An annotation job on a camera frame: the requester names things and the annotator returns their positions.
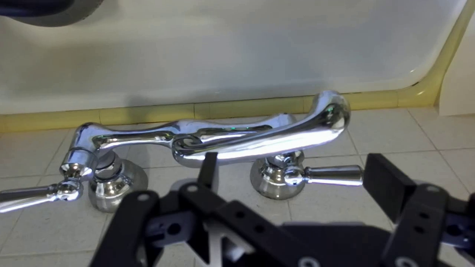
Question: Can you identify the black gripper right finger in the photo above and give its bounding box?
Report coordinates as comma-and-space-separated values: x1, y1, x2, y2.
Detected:
361, 153, 475, 267

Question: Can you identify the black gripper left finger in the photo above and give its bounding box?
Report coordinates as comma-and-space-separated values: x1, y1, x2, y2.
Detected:
87, 152, 327, 267

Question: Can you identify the chrome wall faucet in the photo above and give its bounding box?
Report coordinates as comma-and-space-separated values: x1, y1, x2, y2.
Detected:
0, 89, 364, 215

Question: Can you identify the white sink basin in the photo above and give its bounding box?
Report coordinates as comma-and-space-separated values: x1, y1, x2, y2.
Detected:
0, 0, 475, 132

